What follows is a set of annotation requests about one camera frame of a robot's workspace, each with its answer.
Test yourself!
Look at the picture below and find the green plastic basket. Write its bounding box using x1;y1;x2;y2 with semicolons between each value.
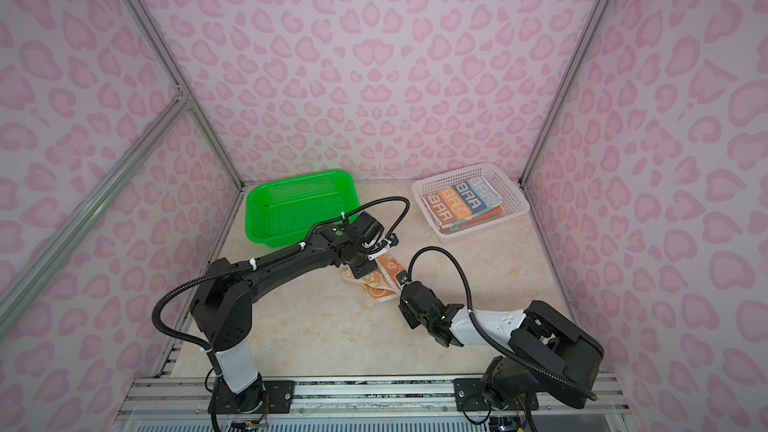
245;170;360;248

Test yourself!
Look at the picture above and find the aluminium diagonal frame bar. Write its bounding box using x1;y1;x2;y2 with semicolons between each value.
1;94;188;337

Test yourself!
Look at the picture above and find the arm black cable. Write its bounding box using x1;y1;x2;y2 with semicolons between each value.
407;245;599;403
151;195;412;355

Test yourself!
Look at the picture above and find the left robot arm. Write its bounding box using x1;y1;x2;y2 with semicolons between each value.
190;212;399;396

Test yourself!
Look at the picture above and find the aluminium frame post left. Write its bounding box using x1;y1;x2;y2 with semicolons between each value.
122;0;245;191

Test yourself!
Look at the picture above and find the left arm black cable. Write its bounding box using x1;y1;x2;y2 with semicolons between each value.
151;195;412;355

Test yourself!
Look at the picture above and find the orange blue lettered towel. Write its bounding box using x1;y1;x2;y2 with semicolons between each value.
422;177;503;230

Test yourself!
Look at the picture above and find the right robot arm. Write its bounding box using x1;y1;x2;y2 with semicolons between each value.
399;281;604;410

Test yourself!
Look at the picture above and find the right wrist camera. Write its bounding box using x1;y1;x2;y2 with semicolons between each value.
396;271;411;286

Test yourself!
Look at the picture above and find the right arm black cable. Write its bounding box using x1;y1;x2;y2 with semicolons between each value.
407;245;599;403

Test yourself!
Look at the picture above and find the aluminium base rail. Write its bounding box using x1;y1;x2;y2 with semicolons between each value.
117;374;637;431

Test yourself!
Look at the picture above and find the peach patterned towel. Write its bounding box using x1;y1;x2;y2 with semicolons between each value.
341;254;405;302

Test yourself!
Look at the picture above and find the aluminium frame post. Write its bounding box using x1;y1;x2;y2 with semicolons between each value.
518;0;615;191
122;0;245;191

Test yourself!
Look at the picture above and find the aluminium frame post right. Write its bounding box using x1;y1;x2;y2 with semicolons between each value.
518;0;615;191

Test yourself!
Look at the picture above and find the white plastic basket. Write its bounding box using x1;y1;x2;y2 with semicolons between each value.
412;163;530;242

